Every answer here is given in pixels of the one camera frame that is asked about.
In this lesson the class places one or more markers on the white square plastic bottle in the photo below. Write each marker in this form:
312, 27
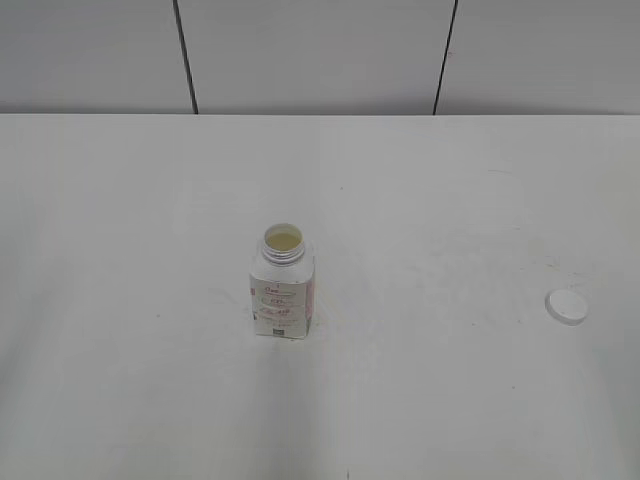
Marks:
282, 281

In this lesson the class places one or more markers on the white round bottle cap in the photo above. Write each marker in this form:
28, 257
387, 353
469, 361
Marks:
566, 306

